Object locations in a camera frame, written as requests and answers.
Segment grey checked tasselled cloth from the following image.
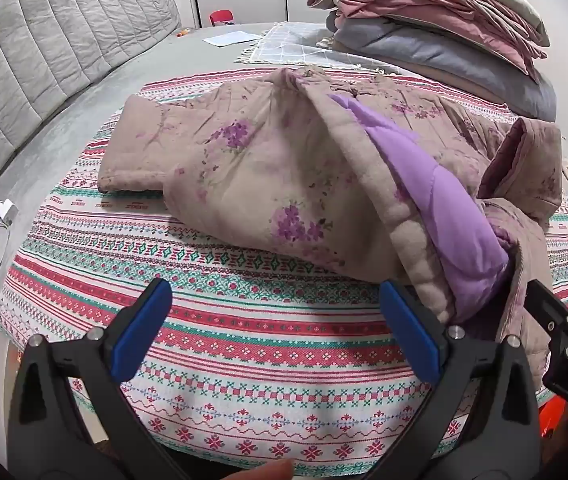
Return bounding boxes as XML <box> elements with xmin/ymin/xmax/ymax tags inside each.
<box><xmin>236</xmin><ymin>22</ymin><xmax>405</xmax><ymax>73</ymax></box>

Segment grey quilted headboard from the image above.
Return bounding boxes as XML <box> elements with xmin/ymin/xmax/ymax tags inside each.
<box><xmin>0</xmin><ymin>0</ymin><xmax>182</xmax><ymax>226</ymax></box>

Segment striped patterned blanket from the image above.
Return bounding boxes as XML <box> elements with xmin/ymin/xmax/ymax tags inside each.
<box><xmin>0</xmin><ymin>67</ymin><xmax>568</xmax><ymax>466</ymax></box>

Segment pile of folded bedding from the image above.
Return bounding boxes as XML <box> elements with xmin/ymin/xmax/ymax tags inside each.
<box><xmin>333</xmin><ymin>14</ymin><xmax>558</xmax><ymax>123</ymax></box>

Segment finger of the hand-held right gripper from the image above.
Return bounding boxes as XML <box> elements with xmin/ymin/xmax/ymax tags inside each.
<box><xmin>525</xmin><ymin>279</ymin><xmax>568</xmax><ymax>356</ymax></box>

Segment white paper sheet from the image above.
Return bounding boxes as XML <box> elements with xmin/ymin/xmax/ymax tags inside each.
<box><xmin>203</xmin><ymin>31</ymin><xmax>261</xmax><ymax>48</ymax></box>

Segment floral padded jacket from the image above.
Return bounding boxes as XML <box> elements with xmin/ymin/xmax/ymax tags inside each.
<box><xmin>98</xmin><ymin>66</ymin><xmax>565</xmax><ymax>376</ymax></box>

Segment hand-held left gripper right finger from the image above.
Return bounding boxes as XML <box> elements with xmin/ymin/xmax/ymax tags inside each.
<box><xmin>379</xmin><ymin>280</ymin><xmax>547</xmax><ymax>480</ymax></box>

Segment grey bed sheet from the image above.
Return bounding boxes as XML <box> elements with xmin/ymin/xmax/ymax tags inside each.
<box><xmin>0</xmin><ymin>22</ymin><xmax>415</xmax><ymax>311</ymax></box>

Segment person's left hand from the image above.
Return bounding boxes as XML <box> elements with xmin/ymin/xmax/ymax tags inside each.
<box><xmin>224</xmin><ymin>460</ymin><xmax>295</xmax><ymax>480</ymax></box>

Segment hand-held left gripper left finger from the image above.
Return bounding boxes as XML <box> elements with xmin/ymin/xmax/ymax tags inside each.
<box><xmin>6</xmin><ymin>277</ymin><xmax>189</xmax><ymax>480</ymax></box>

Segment stack of folded blankets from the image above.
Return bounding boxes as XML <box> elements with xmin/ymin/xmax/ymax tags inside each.
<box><xmin>308</xmin><ymin>0</ymin><xmax>550</xmax><ymax>82</ymax></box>

